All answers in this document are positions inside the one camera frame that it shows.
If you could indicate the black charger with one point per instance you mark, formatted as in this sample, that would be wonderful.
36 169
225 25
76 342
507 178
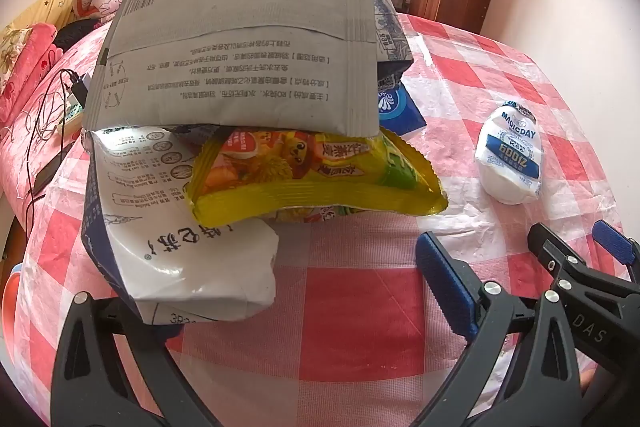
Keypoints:
78 88

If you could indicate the large white bag blue edge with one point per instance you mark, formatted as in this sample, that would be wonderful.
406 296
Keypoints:
150 217

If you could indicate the folded pink blanket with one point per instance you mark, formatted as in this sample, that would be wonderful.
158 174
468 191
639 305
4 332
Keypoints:
30 57

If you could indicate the grey foil packet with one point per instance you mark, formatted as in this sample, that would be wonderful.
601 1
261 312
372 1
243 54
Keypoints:
225 32

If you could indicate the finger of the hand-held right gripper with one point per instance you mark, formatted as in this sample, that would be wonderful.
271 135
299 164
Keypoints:
615 244
545 242

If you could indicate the blue tissue pack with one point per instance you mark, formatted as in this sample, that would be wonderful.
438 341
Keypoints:
405 112

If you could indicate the beige power strip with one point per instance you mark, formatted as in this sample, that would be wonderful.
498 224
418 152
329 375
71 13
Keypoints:
72 114

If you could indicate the yellow snack packet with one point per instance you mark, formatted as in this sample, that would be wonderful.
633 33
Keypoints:
300 197

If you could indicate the floral pillow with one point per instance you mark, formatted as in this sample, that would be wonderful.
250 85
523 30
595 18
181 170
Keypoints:
12 39

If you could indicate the dark cloth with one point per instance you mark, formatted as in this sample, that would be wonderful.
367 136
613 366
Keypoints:
75 34

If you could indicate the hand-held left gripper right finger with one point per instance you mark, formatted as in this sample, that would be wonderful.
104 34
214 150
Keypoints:
445 282

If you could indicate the red white checked tablecloth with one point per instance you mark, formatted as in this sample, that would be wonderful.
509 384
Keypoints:
360 297

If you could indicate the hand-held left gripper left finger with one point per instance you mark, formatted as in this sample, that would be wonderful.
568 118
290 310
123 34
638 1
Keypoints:
160 372

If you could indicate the pink bed cover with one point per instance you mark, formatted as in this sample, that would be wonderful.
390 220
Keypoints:
20 147

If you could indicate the white milk pouch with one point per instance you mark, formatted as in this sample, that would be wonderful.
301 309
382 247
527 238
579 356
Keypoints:
507 157

